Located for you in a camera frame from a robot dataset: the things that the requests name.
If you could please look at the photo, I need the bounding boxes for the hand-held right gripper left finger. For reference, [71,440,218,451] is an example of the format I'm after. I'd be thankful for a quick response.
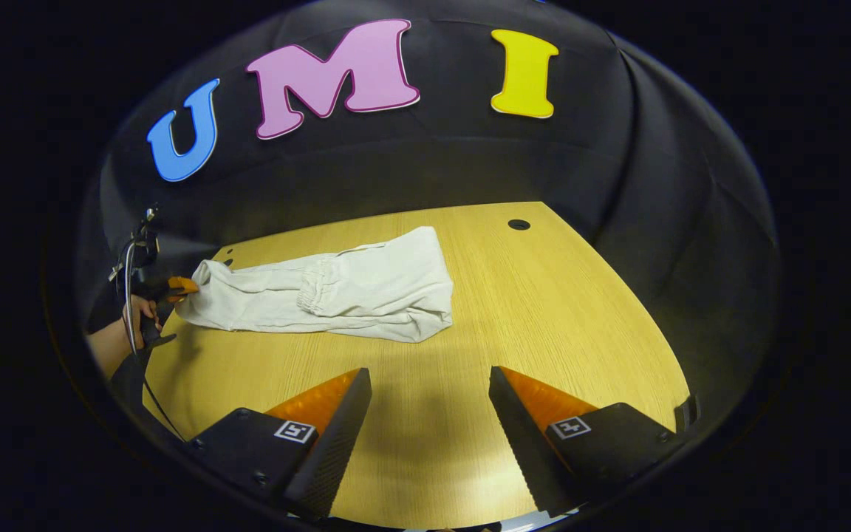
[188,367,373,520]

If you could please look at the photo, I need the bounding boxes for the black backdrop cloth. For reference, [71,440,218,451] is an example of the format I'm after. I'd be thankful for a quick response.
[75,0,779,444]

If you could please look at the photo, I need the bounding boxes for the left hand-held gripper cable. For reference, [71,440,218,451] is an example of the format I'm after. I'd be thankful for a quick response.
[121,240,187,443]

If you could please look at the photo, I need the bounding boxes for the white jeans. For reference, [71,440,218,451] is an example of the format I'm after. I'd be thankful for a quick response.
[174,225,456,344]

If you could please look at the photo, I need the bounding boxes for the black table edge clamp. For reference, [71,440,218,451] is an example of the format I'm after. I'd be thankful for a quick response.
[675,394,701,433]

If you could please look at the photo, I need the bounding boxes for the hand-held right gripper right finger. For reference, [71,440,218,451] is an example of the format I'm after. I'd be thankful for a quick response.
[488,366,688,516]

